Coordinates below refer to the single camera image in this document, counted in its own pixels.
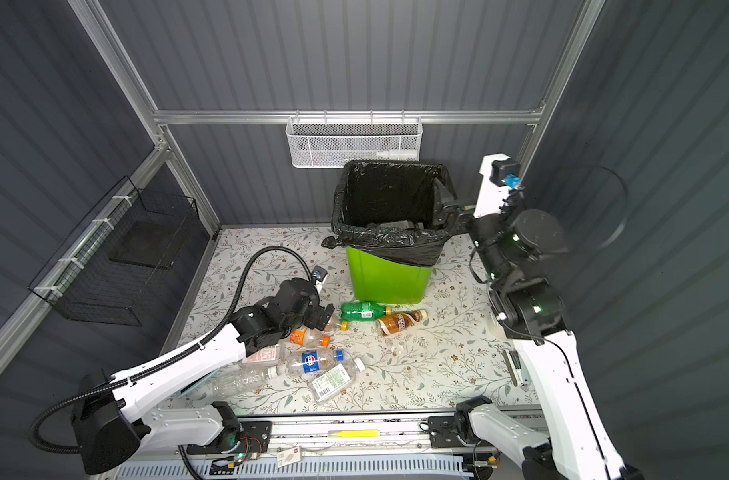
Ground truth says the clear bottle orange cap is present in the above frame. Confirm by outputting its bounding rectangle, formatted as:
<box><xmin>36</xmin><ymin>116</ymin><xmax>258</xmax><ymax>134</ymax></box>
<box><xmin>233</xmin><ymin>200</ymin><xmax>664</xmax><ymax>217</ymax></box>
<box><xmin>290</xmin><ymin>327</ymin><xmax>330</xmax><ymax>348</ymax></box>

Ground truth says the clear bottle pink label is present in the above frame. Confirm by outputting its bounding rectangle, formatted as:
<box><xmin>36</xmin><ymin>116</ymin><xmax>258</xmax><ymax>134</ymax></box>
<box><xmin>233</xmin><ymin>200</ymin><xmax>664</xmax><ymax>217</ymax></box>
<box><xmin>242</xmin><ymin>345</ymin><xmax>284</xmax><ymax>367</ymax></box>

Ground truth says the green bottle yellow cap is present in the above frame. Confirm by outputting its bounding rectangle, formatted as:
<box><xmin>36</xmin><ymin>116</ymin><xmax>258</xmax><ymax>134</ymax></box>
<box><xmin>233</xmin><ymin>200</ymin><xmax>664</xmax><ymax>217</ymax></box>
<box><xmin>340</xmin><ymin>301</ymin><xmax>393</xmax><ymax>322</ymax></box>

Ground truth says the Pepsi label clear bottle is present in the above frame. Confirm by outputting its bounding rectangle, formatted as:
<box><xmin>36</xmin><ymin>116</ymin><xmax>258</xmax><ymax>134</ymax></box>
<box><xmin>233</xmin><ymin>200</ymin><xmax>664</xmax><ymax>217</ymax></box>
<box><xmin>286</xmin><ymin>348</ymin><xmax>346</xmax><ymax>375</ymax></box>

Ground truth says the clear bottle white green label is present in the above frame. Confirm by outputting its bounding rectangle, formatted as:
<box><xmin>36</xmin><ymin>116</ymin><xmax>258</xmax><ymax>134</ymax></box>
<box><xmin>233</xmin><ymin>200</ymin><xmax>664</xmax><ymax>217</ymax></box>
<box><xmin>308</xmin><ymin>358</ymin><xmax>365</xmax><ymax>403</ymax></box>

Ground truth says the brown Nescafe bottle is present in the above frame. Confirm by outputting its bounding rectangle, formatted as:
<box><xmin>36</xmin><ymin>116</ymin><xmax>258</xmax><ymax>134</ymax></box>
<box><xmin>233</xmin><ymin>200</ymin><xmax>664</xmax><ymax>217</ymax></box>
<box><xmin>378</xmin><ymin>309</ymin><xmax>428</xmax><ymax>336</ymax></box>

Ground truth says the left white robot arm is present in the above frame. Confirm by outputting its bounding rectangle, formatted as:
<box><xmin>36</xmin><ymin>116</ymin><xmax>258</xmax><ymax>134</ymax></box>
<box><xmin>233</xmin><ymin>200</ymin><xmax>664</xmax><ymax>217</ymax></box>
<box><xmin>70</xmin><ymin>270</ymin><xmax>334</xmax><ymax>475</ymax></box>

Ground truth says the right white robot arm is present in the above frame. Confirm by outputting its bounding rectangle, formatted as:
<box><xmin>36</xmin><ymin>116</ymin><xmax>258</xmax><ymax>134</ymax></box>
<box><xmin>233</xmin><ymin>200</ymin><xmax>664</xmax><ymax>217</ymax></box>
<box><xmin>455</xmin><ymin>209</ymin><xmax>643</xmax><ymax>479</ymax></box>

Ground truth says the green plastic waste bin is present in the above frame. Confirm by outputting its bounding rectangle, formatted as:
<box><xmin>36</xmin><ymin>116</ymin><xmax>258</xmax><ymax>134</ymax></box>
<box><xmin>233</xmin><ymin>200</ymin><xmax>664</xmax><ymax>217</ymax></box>
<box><xmin>346</xmin><ymin>247</ymin><xmax>433</xmax><ymax>305</ymax></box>

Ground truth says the black bin liner bag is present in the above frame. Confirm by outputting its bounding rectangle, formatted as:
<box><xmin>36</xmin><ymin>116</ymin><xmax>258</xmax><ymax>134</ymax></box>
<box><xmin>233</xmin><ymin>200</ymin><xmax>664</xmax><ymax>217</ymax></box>
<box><xmin>322</xmin><ymin>160</ymin><xmax>471</xmax><ymax>267</ymax></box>

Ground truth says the clear ribbed empty bottle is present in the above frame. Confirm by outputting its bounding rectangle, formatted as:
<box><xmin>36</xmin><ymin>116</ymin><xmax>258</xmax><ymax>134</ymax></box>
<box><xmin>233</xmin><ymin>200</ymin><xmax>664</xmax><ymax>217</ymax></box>
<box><xmin>212</xmin><ymin>366</ymin><xmax>280</xmax><ymax>398</ymax></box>

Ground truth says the grey stapler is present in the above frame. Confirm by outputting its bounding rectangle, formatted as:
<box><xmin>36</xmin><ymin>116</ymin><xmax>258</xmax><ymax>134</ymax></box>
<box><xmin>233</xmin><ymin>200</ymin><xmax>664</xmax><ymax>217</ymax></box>
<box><xmin>504</xmin><ymin>350</ymin><xmax>528</xmax><ymax>387</ymax></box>

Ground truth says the white tube in basket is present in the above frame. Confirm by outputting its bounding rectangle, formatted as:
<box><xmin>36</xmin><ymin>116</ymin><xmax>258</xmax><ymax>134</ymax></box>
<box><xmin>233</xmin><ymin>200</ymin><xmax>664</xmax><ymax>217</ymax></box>
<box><xmin>374</xmin><ymin>149</ymin><xmax>420</xmax><ymax>161</ymax></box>

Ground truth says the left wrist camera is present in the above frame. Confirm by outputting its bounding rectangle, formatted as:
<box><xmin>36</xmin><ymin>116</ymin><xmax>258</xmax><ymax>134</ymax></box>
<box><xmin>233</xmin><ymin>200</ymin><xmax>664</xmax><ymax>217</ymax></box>
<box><xmin>312</xmin><ymin>265</ymin><xmax>328</xmax><ymax>293</ymax></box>

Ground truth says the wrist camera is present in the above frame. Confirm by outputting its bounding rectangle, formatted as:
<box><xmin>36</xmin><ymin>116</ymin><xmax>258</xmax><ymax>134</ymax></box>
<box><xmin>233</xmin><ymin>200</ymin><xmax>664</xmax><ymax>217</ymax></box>
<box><xmin>312</xmin><ymin>265</ymin><xmax>328</xmax><ymax>293</ymax></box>
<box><xmin>474</xmin><ymin>153</ymin><xmax>521</xmax><ymax>218</ymax></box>

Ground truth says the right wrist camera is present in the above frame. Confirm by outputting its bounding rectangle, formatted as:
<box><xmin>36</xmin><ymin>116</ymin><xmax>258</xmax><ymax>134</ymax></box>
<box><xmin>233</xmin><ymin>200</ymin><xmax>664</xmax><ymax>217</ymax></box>
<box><xmin>474</xmin><ymin>153</ymin><xmax>521</xmax><ymax>218</ymax></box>

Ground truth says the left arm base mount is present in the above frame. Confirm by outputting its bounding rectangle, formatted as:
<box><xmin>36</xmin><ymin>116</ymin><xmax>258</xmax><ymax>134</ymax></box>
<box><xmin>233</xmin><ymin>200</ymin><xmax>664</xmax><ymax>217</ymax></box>
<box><xmin>186</xmin><ymin>421</ymin><xmax>272</xmax><ymax>455</ymax></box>

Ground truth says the black corrugated cable left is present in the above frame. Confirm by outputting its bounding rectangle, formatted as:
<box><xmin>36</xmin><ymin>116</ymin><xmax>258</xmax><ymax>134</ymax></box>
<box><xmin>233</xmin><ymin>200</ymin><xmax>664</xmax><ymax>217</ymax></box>
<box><xmin>27</xmin><ymin>245</ymin><xmax>314</xmax><ymax>480</ymax></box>

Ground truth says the white tag on rail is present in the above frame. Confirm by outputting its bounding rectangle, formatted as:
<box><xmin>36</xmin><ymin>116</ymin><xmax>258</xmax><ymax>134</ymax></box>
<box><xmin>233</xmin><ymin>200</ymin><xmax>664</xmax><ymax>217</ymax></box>
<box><xmin>276</xmin><ymin>447</ymin><xmax>302</xmax><ymax>468</ymax></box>

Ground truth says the white wire wall basket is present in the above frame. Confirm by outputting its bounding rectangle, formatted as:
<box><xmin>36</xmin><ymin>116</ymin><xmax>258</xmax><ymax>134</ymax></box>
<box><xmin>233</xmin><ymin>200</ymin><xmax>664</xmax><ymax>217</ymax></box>
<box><xmin>286</xmin><ymin>118</ymin><xmax>424</xmax><ymax>169</ymax></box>

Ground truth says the black wire wall basket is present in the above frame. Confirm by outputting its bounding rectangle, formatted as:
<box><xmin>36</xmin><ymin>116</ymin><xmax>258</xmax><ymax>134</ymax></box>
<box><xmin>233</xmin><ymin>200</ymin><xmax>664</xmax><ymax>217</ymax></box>
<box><xmin>28</xmin><ymin>179</ymin><xmax>200</xmax><ymax>327</ymax></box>

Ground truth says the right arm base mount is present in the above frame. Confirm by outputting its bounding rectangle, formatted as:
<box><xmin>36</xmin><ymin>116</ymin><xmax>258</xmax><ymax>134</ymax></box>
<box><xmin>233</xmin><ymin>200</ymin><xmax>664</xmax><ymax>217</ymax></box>
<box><xmin>425</xmin><ymin>415</ymin><xmax>480</xmax><ymax>449</ymax></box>

